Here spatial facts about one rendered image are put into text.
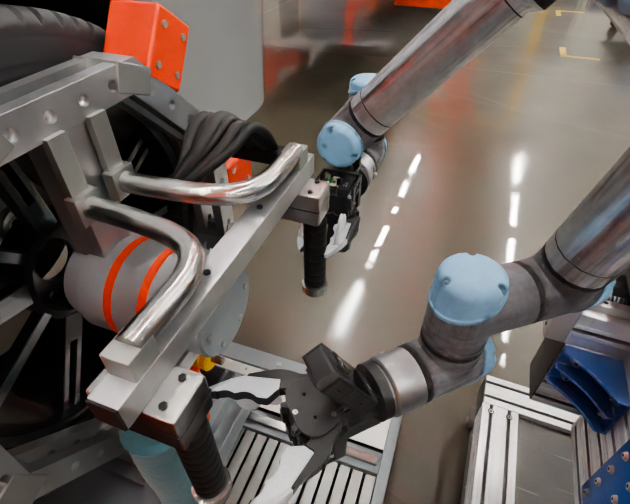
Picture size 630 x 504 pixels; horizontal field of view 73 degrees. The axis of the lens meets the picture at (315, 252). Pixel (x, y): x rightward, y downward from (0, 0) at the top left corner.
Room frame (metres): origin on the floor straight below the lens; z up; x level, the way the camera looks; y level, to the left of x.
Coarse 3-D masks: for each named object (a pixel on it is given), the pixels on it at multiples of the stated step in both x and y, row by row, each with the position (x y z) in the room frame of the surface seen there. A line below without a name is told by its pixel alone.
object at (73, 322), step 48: (144, 144) 0.65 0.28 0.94; (0, 192) 0.43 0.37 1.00; (48, 240) 0.48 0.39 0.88; (0, 288) 0.40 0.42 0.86; (48, 288) 0.45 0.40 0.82; (48, 336) 0.51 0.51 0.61; (96, 336) 0.51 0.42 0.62; (0, 384) 0.31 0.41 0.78; (48, 384) 0.40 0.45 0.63; (0, 432) 0.27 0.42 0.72; (48, 432) 0.30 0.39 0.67
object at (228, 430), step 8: (224, 368) 0.74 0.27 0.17; (224, 376) 0.72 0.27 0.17; (232, 376) 0.71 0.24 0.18; (232, 400) 0.65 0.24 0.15; (232, 408) 0.63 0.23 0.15; (240, 408) 0.61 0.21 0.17; (224, 416) 0.60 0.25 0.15; (232, 416) 0.60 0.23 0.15; (240, 416) 0.60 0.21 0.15; (224, 424) 0.58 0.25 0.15; (232, 424) 0.57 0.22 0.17; (240, 424) 0.59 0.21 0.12; (216, 432) 0.56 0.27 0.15; (224, 432) 0.56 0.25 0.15; (232, 432) 0.56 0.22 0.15; (216, 440) 0.53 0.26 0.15; (224, 440) 0.52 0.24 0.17; (232, 440) 0.55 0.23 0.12; (224, 448) 0.51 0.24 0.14; (224, 456) 0.51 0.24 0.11
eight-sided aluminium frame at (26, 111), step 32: (64, 64) 0.50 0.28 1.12; (96, 64) 0.51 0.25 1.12; (128, 64) 0.51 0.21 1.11; (0, 96) 0.41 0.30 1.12; (32, 96) 0.40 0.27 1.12; (64, 96) 0.42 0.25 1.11; (96, 96) 0.46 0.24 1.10; (128, 96) 0.50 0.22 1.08; (160, 96) 0.56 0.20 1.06; (0, 128) 0.35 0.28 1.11; (32, 128) 0.38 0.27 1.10; (64, 128) 0.41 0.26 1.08; (160, 128) 0.61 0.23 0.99; (0, 160) 0.34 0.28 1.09; (224, 224) 0.64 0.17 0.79; (192, 352) 0.48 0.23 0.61; (0, 448) 0.20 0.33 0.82; (32, 448) 0.25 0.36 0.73; (64, 448) 0.26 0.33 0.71; (96, 448) 0.27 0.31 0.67; (0, 480) 0.19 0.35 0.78; (32, 480) 0.20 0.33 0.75; (64, 480) 0.22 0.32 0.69
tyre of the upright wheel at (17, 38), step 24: (0, 24) 0.48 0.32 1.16; (24, 24) 0.50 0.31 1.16; (48, 24) 0.53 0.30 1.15; (72, 24) 0.56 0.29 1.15; (0, 48) 0.47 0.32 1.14; (24, 48) 0.49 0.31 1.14; (48, 48) 0.52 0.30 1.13; (72, 48) 0.55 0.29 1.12; (96, 48) 0.58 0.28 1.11; (0, 72) 0.46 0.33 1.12; (24, 72) 0.48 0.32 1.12; (192, 216) 0.69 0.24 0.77
